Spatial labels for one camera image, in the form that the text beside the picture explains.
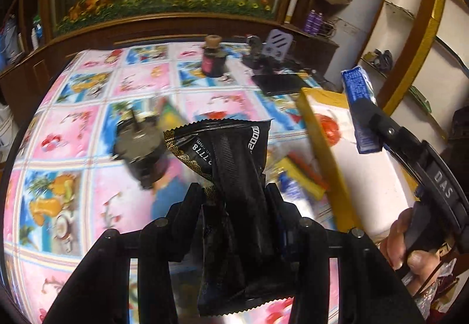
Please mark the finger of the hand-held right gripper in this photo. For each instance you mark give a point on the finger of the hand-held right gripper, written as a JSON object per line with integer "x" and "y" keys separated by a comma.
{"x": 388, "y": 133}

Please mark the black smartphone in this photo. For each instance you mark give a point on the black smartphone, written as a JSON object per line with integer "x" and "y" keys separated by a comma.
{"x": 280, "y": 84}

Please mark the red plastic bag in box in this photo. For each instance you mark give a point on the red plastic bag in box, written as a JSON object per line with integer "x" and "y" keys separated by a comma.
{"x": 329, "y": 130}

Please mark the purple phone stand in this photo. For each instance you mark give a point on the purple phone stand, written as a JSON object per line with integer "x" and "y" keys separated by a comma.
{"x": 279, "y": 44}

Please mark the white foam box yellow tape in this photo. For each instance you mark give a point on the white foam box yellow tape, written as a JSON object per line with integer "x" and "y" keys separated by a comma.
{"x": 366, "y": 177}

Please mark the dark object on shelf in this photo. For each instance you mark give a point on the dark object on shelf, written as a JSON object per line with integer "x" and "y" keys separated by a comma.
{"x": 381, "y": 58}

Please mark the person's right forearm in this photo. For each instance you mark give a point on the person's right forearm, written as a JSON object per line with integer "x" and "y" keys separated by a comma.
{"x": 436, "y": 294}

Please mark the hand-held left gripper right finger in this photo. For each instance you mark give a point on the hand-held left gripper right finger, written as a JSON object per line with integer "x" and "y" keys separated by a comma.
{"x": 284, "y": 214}

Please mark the wooden cabinet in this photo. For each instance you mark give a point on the wooden cabinet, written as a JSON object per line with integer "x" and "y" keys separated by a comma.
{"x": 311, "y": 49}

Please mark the purple spray can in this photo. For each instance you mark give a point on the purple spray can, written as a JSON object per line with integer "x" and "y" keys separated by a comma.
{"x": 310, "y": 22}
{"x": 319, "y": 23}

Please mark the printed tablecloth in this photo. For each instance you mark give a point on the printed tablecloth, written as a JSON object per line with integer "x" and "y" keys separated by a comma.
{"x": 91, "y": 133}

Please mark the small black electric motor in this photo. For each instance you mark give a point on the small black electric motor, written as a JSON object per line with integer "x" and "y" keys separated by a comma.
{"x": 141, "y": 148}

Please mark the bag of yellow red cloths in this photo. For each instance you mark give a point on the bag of yellow red cloths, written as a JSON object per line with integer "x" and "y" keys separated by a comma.
{"x": 300, "y": 170}

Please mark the black plastic packet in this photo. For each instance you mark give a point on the black plastic packet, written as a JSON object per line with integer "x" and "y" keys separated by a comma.
{"x": 234, "y": 170}

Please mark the blue tissue packet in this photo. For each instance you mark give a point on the blue tissue packet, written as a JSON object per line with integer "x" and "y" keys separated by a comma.
{"x": 357, "y": 86}

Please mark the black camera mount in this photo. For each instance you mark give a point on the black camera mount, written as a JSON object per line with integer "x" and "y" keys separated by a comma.
{"x": 260, "y": 60}

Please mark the person's right hand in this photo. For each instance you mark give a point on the person's right hand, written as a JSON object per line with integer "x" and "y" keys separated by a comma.
{"x": 394, "y": 247}

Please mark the green flat object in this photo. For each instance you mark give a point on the green flat object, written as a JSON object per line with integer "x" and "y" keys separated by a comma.
{"x": 421, "y": 98}

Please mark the dark bottle wooden cap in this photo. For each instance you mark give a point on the dark bottle wooden cap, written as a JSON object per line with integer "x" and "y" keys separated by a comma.
{"x": 213, "y": 60}

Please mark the gold trimmed arch frame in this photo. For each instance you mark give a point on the gold trimmed arch frame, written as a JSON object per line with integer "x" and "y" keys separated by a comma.
{"x": 414, "y": 34}

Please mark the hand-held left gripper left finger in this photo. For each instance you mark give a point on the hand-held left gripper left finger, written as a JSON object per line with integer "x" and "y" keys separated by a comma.
{"x": 191, "y": 206}

